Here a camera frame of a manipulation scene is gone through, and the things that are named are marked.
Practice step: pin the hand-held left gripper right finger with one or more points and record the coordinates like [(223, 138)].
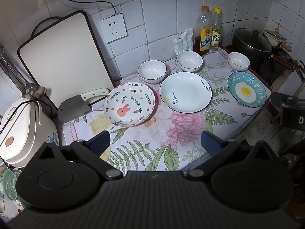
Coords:
[(211, 144)]

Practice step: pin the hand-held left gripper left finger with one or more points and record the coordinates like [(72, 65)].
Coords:
[(101, 144)]

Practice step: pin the pink rabbit print plate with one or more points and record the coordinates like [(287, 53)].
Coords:
[(129, 105)]

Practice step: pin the blue fried egg plate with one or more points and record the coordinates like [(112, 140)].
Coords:
[(245, 90)]

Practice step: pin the white plate with dark rim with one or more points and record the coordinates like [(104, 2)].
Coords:
[(185, 91)]

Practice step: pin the white ribbed bowl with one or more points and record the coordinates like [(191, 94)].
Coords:
[(239, 61), (190, 61), (152, 71)]

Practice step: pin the floral tablecloth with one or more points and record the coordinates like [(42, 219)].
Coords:
[(181, 128)]

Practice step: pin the black gas stove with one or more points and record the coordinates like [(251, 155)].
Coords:
[(269, 72)]

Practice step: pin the white enamel pot with lid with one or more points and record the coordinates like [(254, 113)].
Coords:
[(274, 37)]

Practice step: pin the white rice cooker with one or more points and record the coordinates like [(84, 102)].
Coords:
[(21, 133)]

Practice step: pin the black wok with lid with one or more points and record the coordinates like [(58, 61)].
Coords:
[(252, 44)]

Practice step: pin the white cutting board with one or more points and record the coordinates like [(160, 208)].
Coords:
[(64, 59)]

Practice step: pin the green plastic basket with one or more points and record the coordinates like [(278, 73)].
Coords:
[(10, 184)]

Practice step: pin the white seasoning packet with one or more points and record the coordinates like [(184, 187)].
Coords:
[(179, 44), (188, 38)]

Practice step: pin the cooking wine bottle yellow label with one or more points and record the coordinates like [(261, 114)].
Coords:
[(202, 38)]

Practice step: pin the clear vinegar bottle yellow cap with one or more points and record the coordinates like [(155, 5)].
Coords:
[(216, 35)]

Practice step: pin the metal kitchen utensil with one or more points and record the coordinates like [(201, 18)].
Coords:
[(14, 74)]

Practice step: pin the white wall socket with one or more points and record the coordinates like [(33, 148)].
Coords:
[(113, 28)]

